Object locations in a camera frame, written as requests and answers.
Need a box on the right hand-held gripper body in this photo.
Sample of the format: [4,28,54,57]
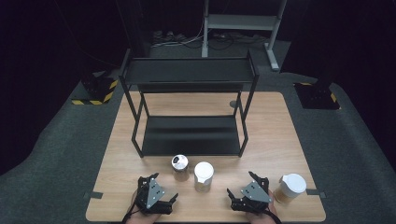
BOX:
[231,175,274,216]

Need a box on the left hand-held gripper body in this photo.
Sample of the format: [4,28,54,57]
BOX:
[134,175,174,216]

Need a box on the glass jar with silver lid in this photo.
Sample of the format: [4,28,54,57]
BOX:
[170,154,191,183]

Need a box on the white-lidded jar with spout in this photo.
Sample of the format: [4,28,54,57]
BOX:
[273,173,308,205]

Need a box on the white-lidded jar with yellow tab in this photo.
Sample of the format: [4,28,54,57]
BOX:
[193,161,216,193]

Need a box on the black two-tier metal rack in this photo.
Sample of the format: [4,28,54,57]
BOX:
[119,49,261,159]

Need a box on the person's right hand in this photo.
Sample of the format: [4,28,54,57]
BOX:
[245,189,278,224]

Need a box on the person's left hand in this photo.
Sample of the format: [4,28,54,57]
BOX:
[125,189,163,224]

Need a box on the grey tape strip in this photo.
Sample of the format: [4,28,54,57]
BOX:
[305,188,327,200]
[82,190,104,201]

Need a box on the black base with hazard tape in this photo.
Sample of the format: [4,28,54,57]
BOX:
[293,81,341,111]
[71,70,120,106]

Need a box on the black power strip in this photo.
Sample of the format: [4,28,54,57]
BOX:
[151,30,189,45]

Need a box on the grey metal stand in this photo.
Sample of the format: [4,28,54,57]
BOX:
[201,0,289,72]

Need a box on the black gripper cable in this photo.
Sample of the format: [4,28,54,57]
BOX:
[121,199,139,224]
[263,208,284,224]

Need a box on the black cable bundle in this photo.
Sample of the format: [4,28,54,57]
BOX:
[207,30,269,51]

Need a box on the white cable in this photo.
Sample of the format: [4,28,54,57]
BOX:
[151,17,207,49]

